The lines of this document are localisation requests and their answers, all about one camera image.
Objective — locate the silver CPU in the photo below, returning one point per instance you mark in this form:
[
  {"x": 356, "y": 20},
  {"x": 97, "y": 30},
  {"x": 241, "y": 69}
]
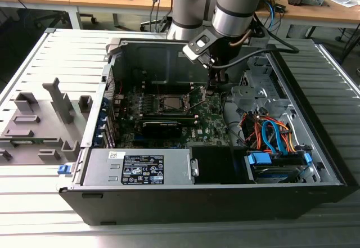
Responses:
[{"x": 173, "y": 102}]

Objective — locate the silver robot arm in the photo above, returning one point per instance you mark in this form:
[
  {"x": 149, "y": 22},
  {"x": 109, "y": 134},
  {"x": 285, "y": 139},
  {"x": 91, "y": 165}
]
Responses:
[{"x": 233, "y": 14}]

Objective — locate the CPU socket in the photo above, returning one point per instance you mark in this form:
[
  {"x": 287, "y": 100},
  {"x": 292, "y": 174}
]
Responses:
[{"x": 157, "y": 104}]

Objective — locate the round coin battery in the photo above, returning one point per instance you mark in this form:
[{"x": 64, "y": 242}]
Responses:
[{"x": 211, "y": 92}]

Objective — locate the metal drive cage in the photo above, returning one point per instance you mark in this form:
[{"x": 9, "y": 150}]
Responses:
[{"x": 247, "y": 93}]

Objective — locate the green motherboard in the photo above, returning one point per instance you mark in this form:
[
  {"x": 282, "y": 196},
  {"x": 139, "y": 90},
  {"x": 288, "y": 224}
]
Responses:
[{"x": 213, "y": 118}]

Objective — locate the office chair base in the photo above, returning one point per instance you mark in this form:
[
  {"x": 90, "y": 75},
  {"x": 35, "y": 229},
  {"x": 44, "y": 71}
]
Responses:
[{"x": 152, "y": 23}]

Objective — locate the RAM stick with yellow edge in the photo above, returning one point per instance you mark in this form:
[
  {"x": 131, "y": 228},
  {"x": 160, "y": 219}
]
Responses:
[{"x": 168, "y": 116}]

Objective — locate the low-profile graphics card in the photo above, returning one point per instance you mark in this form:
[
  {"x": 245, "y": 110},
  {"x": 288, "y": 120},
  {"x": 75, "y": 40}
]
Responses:
[{"x": 160, "y": 130}]

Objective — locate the hard disk in blue carrier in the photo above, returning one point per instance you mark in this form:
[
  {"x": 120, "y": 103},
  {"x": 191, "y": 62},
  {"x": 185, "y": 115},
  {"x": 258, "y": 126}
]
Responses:
[{"x": 270, "y": 172}]

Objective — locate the black open PC case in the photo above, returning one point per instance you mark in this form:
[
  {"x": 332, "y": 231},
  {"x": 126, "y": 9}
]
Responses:
[{"x": 168, "y": 205}]

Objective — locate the grey power supply unit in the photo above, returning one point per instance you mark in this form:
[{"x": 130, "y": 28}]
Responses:
[{"x": 98, "y": 161}]

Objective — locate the grey parts rack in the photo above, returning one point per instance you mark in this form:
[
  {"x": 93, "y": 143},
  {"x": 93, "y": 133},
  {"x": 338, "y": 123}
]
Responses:
[{"x": 42, "y": 110}]

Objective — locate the blue case latch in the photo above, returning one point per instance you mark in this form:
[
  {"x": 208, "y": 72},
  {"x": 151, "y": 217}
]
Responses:
[{"x": 63, "y": 170}]

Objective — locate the black office chair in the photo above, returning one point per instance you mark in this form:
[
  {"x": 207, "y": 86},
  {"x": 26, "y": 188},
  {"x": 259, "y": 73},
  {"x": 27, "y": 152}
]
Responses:
[{"x": 22, "y": 40}]

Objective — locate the green RAM stick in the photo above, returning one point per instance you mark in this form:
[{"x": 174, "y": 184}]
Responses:
[{"x": 28, "y": 141}]

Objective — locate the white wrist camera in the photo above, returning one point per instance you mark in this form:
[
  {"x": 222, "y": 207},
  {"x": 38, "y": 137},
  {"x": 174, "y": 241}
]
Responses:
[{"x": 197, "y": 52}]

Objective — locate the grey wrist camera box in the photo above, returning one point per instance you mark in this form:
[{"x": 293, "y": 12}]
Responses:
[{"x": 258, "y": 40}]

